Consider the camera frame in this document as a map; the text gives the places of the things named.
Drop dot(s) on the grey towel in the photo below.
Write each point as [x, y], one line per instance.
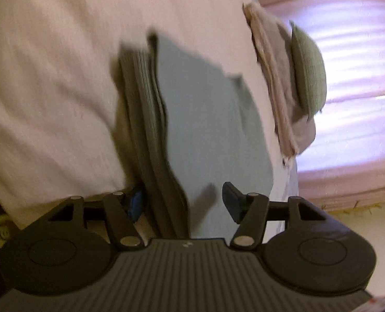
[205, 130]

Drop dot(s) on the pink folded blanket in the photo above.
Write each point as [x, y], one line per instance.
[277, 81]

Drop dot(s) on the pink curtain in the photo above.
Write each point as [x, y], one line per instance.
[358, 55]

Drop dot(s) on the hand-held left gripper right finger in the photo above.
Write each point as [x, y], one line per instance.
[231, 201]

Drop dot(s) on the green woven pillow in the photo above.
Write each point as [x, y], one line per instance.
[309, 71]

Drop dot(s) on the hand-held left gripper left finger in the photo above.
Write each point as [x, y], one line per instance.
[135, 204]

